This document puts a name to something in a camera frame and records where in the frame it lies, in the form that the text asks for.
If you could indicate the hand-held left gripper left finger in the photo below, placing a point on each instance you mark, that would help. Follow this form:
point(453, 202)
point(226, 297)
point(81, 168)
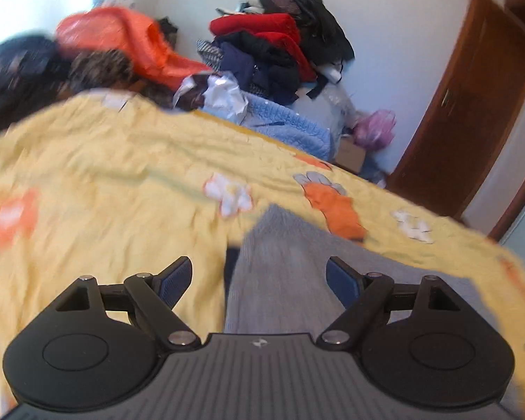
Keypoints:
point(175, 282)

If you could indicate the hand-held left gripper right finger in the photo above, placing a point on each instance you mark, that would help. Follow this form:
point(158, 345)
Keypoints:
point(341, 282)

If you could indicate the grey sweater with navy sleeves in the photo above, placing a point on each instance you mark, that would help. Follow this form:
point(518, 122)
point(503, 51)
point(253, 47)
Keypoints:
point(284, 267)

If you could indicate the yellow printed blanket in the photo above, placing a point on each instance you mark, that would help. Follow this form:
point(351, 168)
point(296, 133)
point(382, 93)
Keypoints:
point(105, 192)

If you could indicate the cardboard box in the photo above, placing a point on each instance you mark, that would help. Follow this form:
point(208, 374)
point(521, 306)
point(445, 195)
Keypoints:
point(352, 153)

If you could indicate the pink plastic bag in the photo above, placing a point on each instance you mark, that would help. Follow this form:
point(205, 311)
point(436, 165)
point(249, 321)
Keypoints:
point(376, 129)

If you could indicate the light blue knit garment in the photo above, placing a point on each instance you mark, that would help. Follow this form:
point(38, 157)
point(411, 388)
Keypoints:
point(284, 124)

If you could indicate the clear plastic bag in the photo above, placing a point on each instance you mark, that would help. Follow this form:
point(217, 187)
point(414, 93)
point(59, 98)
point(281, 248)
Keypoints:
point(337, 100)

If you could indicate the silver white plastic bag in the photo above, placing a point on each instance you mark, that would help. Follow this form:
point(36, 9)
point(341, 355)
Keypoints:
point(216, 92)

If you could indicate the brown wooden door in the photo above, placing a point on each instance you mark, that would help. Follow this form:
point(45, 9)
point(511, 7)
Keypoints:
point(459, 127)

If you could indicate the leopard print cloth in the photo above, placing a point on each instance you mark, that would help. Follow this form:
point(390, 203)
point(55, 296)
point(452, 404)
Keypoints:
point(100, 68)

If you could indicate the navy jacket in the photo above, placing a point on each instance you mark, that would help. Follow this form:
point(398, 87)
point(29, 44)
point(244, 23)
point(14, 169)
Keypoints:
point(258, 65)

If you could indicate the orange plastic bag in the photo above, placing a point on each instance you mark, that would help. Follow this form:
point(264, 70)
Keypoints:
point(131, 41)

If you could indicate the black garment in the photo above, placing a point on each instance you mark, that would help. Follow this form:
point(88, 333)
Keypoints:
point(315, 22)

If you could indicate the black lace cloth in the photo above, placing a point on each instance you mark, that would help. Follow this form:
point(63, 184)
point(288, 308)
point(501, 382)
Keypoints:
point(13, 74)

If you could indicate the red garment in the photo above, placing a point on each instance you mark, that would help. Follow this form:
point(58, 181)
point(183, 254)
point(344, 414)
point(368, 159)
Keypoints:
point(262, 28)

